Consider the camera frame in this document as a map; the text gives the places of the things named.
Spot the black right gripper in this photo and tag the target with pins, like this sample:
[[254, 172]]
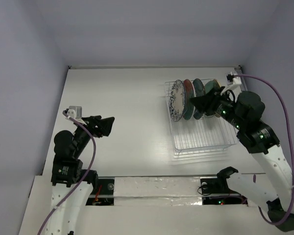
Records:
[[213, 103]]

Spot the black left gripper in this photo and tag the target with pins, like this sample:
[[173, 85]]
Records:
[[103, 124]]

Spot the light green flower plate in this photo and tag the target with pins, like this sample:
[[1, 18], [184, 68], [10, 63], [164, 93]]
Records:
[[209, 86]]

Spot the dark teal brown-rimmed plate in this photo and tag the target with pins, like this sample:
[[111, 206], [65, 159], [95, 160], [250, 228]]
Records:
[[199, 91]]

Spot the red and teal plate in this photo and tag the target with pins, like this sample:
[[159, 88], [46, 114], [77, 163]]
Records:
[[189, 92]]

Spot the blue floral white plate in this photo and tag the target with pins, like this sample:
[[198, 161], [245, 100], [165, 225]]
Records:
[[177, 101]]

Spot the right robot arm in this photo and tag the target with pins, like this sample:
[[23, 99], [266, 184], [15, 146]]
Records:
[[262, 143]]

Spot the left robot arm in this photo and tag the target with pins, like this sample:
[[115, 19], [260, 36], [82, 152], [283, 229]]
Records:
[[71, 185]]

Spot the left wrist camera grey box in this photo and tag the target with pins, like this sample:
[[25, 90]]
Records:
[[74, 113]]

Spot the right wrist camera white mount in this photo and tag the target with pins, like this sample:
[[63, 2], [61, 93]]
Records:
[[233, 81]]

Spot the white wire dish rack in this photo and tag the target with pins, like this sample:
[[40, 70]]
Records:
[[198, 136]]

